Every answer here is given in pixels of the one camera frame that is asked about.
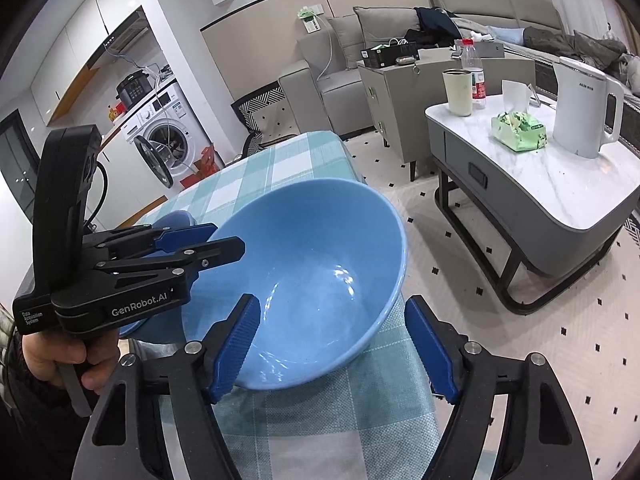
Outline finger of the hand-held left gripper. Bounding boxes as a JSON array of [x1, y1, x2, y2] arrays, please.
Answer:
[[81, 223, 220, 262], [95, 236, 247, 286]]

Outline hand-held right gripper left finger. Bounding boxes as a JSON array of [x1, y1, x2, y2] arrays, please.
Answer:
[[70, 294, 261, 480]]

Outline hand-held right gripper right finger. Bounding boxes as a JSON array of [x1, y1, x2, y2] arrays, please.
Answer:
[[404, 295, 596, 480]]

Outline large blue bowl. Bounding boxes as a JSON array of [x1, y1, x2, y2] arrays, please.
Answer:
[[180, 176, 408, 391]]

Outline person's left hand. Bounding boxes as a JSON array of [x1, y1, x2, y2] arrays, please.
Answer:
[[22, 330, 122, 397]]

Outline white kitchen base cabinets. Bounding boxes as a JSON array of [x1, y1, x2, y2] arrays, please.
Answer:
[[95, 125, 151, 221]]

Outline dark glass door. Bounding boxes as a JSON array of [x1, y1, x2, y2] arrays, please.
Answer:
[[0, 115, 41, 221]]

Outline teal checked tablecloth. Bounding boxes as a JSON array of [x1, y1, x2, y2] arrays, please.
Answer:
[[10, 131, 441, 480]]

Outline white washing machine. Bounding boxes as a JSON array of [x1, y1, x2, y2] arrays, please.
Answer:
[[120, 77, 208, 191]]

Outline black pressure cooker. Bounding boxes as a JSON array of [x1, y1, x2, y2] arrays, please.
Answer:
[[116, 69, 153, 110]]

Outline black white patterned stool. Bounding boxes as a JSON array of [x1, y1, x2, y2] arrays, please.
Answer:
[[230, 85, 301, 158]]

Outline grey sofa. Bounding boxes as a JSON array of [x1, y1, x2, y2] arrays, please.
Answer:
[[277, 0, 640, 133]]

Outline range hood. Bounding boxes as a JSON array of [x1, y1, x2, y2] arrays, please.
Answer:
[[102, 7, 151, 53]]

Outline white top coffee table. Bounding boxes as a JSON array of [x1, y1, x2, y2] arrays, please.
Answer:
[[424, 91, 640, 316]]

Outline green tissue pack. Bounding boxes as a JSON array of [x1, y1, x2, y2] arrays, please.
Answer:
[[491, 110, 549, 153]]

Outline grey side cabinet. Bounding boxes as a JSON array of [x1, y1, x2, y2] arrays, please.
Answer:
[[356, 40, 506, 181]]

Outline grey sofa cushion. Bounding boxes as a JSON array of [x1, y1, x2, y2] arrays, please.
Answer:
[[352, 6, 426, 63], [325, 14, 368, 72]]

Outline beige tumbler cup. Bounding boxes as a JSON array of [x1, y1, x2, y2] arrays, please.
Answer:
[[442, 68, 474, 117]]

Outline black box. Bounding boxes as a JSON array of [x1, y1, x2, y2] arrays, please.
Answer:
[[361, 42, 421, 68]]

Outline white paper tissue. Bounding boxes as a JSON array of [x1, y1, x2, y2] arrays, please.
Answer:
[[501, 79, 533, 113]]

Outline white electric kettle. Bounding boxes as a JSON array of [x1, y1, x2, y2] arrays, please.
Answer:
[[551, 56, 626, 159]]

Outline clear bottle red label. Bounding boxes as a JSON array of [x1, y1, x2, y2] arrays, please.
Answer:
[[460, 37, 487, 111]]

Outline dark jacket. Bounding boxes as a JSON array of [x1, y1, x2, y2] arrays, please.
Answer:
[[414, 7, 463, 46]]

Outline grey clothes pile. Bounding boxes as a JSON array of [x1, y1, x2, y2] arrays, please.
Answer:
[[452, 25, 640, 93]]

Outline black cable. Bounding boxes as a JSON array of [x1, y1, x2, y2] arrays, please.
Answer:
[[85, 162, 108, 233]]

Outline white kitchen wall cabinets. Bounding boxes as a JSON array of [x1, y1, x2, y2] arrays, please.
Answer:
[[30, 0, 146, 126]]

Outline white green wall device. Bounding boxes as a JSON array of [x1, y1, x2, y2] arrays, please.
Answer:
[[296, 5, 323, 36]]

